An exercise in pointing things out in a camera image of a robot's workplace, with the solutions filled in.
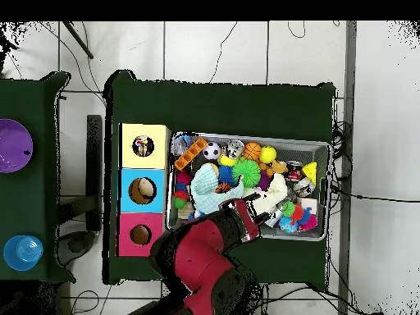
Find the green spiky ball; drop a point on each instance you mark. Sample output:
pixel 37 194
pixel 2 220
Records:
pixel 247 173

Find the purple bowl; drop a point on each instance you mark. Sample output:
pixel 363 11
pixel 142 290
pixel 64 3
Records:
pixel 13 146

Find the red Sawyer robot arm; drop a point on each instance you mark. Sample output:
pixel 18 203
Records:
pixel 197 262

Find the wooden three-hole box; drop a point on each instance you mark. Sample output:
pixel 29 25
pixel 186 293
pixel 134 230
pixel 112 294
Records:
pixel 144 167

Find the yellow ball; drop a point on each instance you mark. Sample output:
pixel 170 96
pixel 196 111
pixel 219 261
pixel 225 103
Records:
pixel 268 155

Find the small soccer ball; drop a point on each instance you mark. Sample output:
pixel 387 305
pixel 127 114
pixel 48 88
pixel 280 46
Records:
pixel 211 151

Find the clear mesh bin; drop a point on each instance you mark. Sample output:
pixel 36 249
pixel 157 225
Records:
pixel 321 197

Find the white colourful spotted cloth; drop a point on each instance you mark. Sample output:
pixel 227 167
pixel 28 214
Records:
pixel 142 146

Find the silver drink can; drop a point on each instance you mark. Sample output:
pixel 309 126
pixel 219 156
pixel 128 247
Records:
pixel 235 147

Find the orange tiger striped toy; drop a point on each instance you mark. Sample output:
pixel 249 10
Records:
pixel 223 188

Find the small orange basketball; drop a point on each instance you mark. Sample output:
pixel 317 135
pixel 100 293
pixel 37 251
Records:
pixel 252 150

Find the black rod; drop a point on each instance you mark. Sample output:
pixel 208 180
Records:
pixel 79 41

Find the orange plastic gear toy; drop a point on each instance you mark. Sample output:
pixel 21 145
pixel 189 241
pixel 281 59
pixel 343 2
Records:
pixel 190 153

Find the blue bowl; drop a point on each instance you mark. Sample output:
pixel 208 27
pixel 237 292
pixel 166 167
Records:
pixel 23 252

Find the black panel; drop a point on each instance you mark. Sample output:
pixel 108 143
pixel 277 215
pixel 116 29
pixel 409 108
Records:
pixel 94 170

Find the green side table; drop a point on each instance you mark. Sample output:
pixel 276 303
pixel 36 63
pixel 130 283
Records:
pixel 39 197

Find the mint green waffle cloth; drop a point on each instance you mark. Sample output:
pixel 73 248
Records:
pixel 207 190

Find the yellow wedge block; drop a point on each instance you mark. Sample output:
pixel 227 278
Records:
pixel 310 172

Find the cream waffle cloth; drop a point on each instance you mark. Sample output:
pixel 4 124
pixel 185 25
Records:
pixel 275 197

